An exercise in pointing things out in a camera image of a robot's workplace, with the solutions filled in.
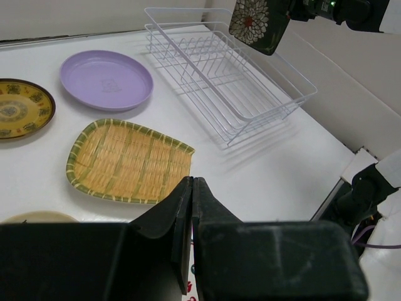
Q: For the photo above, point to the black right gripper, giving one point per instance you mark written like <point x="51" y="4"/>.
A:
<point x="355" y="14"/>

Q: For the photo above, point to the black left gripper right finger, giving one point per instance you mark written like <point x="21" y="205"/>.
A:
<point x="291" y="260"/>

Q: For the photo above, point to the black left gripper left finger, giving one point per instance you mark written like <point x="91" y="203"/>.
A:
<point x="145" y="259"/>

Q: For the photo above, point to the black floral square plate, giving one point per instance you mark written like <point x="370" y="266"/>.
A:
<point x="259" y="24"/>

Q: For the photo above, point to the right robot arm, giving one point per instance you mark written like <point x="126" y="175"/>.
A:
<point x="349" y="204"/>

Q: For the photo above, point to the white plate red characters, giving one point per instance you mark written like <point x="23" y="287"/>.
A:
<point x="192" y="294"/>

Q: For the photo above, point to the bamboo weave pattern tray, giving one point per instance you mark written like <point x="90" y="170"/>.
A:
<point x="125" y="162"/>

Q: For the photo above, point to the cream plate with motifs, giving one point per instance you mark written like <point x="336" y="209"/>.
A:
<point x="41" y="217"/>

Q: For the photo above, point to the purple round plate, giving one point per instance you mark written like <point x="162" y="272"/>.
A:
<point x="106" y="80"/>

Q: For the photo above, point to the yellow brown patterned plate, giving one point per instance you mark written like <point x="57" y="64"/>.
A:
<point x="25" y="108"/>

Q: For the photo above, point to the white wire dish rack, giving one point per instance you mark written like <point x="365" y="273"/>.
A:
<point x="217" y="74"/>

